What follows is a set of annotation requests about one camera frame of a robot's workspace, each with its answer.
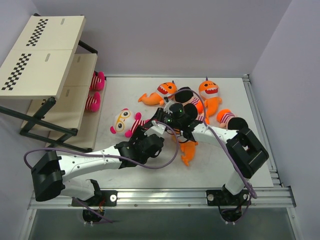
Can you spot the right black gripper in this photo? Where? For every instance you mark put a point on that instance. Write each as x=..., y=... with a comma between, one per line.
x=175, y=99

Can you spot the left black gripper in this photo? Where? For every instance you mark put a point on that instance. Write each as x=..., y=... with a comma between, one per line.
x=140, y=148

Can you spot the white pink glasses plush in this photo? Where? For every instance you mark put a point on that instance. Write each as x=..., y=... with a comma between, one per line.
x=126, y=122
x=93, y=102

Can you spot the orange shark plush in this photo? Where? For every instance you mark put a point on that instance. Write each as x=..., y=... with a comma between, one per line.
x=188, y=150
x=209, y=92
x=157, y=97

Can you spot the black haired doll plush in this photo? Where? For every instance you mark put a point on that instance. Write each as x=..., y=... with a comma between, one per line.
x=228, y=120
x=185, y=96
x=192, y=111

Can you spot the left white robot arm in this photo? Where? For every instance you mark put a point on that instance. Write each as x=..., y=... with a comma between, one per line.
x=54, y=175

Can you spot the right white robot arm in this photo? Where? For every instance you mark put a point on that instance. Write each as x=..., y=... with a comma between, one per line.
x=242, y=147

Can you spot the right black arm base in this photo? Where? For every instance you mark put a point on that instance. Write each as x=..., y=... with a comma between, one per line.
x=231, y=207

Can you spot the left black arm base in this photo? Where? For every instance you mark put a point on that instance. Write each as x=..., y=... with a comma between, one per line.
x=94, y=209

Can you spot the white pink plush on shelf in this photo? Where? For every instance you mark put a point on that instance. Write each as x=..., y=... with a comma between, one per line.
x=97, y=81

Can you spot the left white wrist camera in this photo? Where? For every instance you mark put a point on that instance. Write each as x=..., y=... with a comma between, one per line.
x=156, y=128

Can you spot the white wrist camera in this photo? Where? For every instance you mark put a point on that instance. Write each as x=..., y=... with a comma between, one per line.
x=156, y=128
x=168, y=102

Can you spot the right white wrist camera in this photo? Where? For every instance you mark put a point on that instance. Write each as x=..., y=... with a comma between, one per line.
x=168, y=102

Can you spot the cream tiered shelf black frame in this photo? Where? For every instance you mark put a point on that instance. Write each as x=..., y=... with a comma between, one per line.
x=51, y=66

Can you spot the aluminium table side rail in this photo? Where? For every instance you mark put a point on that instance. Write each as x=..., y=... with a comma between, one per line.
x=262, y=131

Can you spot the aluminium mounting rail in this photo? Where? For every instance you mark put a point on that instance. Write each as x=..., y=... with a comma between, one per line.
x=194, y=198

